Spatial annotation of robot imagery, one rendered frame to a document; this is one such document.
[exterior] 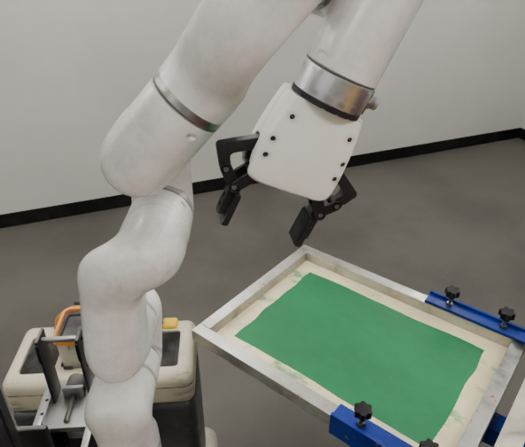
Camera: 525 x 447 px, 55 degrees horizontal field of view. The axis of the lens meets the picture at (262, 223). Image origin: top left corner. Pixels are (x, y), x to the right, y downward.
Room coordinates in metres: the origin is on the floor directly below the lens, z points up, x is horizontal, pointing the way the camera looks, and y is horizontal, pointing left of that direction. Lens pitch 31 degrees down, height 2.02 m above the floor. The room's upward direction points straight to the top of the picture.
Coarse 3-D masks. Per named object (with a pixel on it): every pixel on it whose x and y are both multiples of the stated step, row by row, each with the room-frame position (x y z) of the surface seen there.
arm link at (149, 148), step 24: (144, 96) 0.50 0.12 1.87; (120, 120) 0.51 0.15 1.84; (144, 120) 0.48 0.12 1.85; (168, 120) 0.48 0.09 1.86; (120, 144) 0.49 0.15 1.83; (144, 144) 0.48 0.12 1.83; (168, 144) 0.48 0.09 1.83; (192, 144) 0.49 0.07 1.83; (120, 168) 0.48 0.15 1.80; (144, 168) 0.48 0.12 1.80; (168, 168) 0.48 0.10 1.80; (144, 192) 0.48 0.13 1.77; (192, 192) 0.61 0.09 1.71; (192, 216) 0.59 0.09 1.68
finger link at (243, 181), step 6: (246, 162) 0.49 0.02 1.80; (240, 168) 0.49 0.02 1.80; (246, 168) 0.49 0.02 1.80; (240, 174) 0.49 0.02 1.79; (246, 174) 0.47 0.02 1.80; (234, 180) 0.47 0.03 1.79; (240, 180) 0.47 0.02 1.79; (246, 180) 0.47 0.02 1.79; (252, 180) 0.47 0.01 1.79; (228, 186) 0.47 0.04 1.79; (234, 186) 0.47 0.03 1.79; (240, 186) 0.47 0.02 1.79; (246, 186) 0.47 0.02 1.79; (234, 192) 0.47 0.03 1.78
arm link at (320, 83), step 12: (312, 60) 0.49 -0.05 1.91; (300, 72) 0.49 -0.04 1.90; (312, 72) 0.48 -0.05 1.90; (324, 72) 0.47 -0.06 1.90; (300, 84) 0.48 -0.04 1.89; (312, 84) 0.47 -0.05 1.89; (324, 84) 0.47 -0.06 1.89; (336, 84) 0.46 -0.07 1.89; (348, 84) 0.46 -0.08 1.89; (312, 96) 0.47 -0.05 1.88; (324, 96) 0.46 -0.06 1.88; (336, 96) 0.46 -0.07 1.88; (348, 96) 0.46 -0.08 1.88; (360, 96) 0.47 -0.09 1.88; (372, 96) 0.50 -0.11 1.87; (336, 108) 0.46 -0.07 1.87; (348, 108) 0.46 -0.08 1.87; (360, 108) 0.47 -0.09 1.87; (372, 108) 0.50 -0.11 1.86
